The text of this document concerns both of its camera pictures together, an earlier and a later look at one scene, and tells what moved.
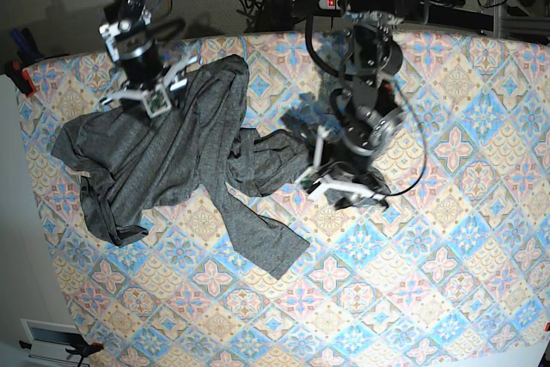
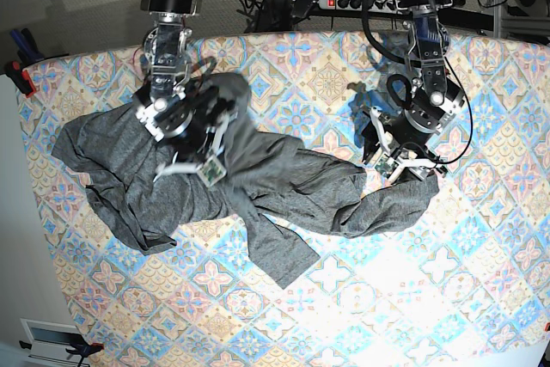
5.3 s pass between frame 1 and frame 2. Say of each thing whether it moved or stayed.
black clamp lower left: stayed
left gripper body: moved
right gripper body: moved
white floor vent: stayed
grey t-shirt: moved
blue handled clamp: stayed
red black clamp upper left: stayed
